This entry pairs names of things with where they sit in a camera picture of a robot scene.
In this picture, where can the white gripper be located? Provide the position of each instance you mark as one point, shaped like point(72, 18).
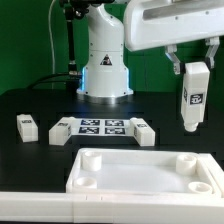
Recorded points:
point(155, 23)

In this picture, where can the white desk top tray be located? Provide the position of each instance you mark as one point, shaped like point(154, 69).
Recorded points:
point(135, 172)

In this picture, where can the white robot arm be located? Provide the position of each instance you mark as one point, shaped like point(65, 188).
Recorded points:
point(115, 25)

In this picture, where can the white right fence bar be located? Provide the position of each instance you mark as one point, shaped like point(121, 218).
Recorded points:
point(211, 173)

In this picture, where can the white fence bar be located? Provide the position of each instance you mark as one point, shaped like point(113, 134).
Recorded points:
point(211, 173)
point(111, 209)

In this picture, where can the fiducial marker sheet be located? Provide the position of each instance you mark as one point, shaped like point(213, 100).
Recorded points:
point(102, 127)

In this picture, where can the white front fence bar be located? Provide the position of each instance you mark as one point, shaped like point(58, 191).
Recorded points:
point(111, 209)

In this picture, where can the black camera stand pole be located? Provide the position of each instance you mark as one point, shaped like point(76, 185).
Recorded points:
point(73, 9)

